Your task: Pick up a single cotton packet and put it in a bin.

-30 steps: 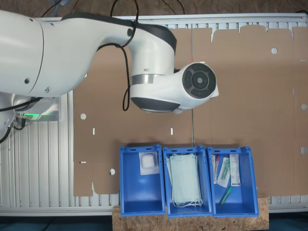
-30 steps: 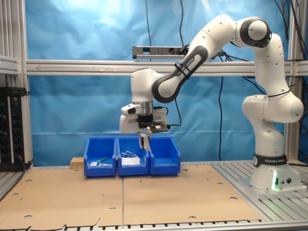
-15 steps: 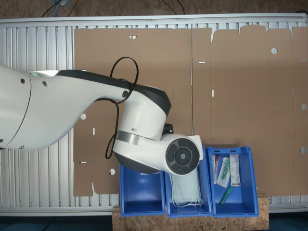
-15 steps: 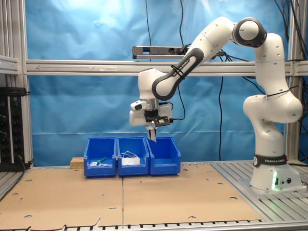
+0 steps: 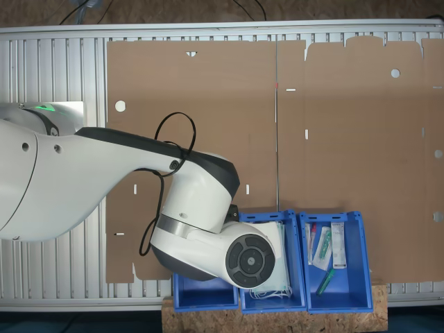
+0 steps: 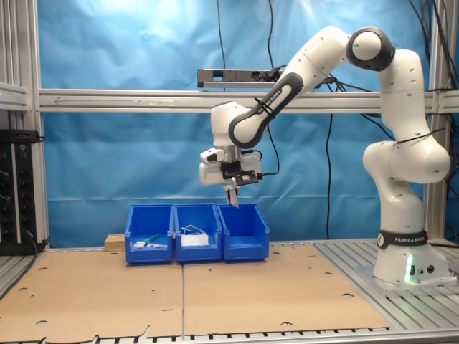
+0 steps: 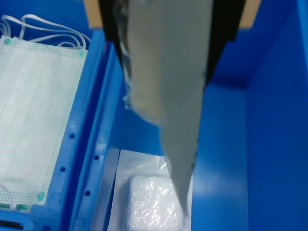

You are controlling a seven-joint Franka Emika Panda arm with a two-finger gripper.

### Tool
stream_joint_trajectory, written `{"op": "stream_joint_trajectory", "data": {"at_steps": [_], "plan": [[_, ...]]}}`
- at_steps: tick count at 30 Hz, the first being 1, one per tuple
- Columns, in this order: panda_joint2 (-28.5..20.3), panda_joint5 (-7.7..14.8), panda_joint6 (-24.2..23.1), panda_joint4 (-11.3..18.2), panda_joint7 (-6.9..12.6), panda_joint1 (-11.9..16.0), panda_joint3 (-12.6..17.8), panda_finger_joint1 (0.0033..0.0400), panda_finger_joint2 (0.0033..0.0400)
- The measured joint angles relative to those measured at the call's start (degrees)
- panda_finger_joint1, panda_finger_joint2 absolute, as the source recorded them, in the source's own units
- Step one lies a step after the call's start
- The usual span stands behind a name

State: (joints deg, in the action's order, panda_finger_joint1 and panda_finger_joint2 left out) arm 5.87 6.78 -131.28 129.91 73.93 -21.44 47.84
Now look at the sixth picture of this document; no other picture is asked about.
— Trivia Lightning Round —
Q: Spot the white face mask stack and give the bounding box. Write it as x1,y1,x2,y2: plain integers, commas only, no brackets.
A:
180,224,211,248

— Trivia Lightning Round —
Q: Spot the blue plastic bin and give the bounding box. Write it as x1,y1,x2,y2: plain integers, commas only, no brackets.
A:
217,203,270,262
124,204,176,265
174,203,223,264

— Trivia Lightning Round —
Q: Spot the grey power strip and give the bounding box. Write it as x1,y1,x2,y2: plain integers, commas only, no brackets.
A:
197,68,288,89

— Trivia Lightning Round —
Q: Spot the brown cardboard sheet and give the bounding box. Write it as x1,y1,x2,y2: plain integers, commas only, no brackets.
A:
0,249,185,344
181,243,392,338

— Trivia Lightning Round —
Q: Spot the chipboard wood block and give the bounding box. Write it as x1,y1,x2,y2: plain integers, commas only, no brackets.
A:
105,233,128,254

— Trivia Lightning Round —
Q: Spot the black vertical socket strip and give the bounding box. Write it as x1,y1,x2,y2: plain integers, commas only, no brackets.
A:
0,142,16,256
14,142,38,256

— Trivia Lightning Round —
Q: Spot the black flat device box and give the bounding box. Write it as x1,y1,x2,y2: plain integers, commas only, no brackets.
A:
0,129,46,144

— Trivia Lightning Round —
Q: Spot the gripper camera on black bracket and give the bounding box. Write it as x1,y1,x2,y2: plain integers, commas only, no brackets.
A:
221,161,265,186

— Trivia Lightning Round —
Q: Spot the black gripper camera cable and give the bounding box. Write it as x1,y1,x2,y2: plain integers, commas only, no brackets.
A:
240,127,281,178

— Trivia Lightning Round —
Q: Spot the black hanging cable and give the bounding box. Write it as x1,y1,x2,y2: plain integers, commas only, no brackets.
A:
216,0,227,71
268,0,276,71
325,80,338,241

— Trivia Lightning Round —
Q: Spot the horizontal aluminium frame beam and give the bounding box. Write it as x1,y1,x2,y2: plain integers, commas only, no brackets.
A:
37,88,459,115
0,82,30,112

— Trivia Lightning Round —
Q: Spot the black socket strip cable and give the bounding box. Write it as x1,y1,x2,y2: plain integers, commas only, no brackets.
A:
23,231,50,277

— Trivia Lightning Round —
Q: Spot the vertical aluminium frame post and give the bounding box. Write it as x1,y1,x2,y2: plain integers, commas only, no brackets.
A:
424,0,455,242
0,0,50,252

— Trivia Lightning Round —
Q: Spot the black cable bundle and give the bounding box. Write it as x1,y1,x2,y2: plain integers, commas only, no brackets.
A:
408,0,459,151

